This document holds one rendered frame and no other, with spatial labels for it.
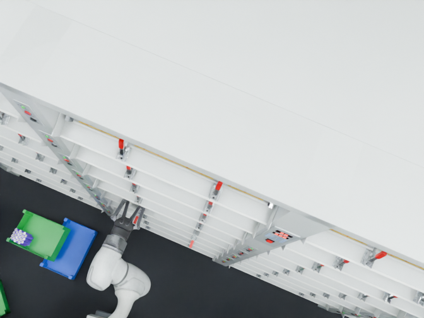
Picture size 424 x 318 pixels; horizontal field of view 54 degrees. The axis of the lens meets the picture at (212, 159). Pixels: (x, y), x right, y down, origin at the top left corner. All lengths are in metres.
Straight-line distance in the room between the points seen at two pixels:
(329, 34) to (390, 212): 0.43
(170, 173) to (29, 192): 1.78
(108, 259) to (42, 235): 1.02
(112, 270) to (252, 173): 0.98
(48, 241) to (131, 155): 1.59
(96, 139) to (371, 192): 0.70
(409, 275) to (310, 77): 0.59
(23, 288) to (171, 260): 0.86
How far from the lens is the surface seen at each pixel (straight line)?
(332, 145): 0.94
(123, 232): 1.75
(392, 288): 1.44
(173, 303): 2.60
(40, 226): 2.70
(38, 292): 2.71
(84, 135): 1.16
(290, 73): 0.98
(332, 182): 0.91
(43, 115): 1.06
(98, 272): 1.71
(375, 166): 0.96
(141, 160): 1.12
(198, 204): 1.29
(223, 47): 0.98
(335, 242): 1.15
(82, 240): 2.66
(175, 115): 0.89
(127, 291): 1.77
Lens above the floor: 2.60
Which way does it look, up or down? 72 degrees down
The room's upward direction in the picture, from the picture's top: 18 degrees clockwise
